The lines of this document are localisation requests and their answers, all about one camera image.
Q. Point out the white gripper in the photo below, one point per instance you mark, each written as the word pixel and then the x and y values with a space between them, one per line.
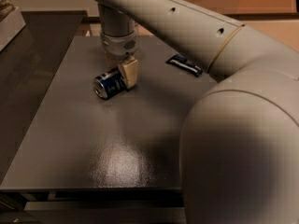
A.
pixel 118 47

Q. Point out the blue pepsi can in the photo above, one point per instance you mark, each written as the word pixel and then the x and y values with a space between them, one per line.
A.
pixel 109 84

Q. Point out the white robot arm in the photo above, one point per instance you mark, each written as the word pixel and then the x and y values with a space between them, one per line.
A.
pixel 239 145

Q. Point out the dark blue snack packet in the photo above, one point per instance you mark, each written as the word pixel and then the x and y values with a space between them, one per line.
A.
pixel 181 62

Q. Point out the dark side counter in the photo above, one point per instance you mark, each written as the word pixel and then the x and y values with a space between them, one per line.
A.
pixel 27 67

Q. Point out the white box on counter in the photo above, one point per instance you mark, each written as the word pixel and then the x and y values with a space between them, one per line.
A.
pixel 10 26

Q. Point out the grey table drawer front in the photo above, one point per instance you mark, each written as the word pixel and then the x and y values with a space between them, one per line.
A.
pixel 110 212

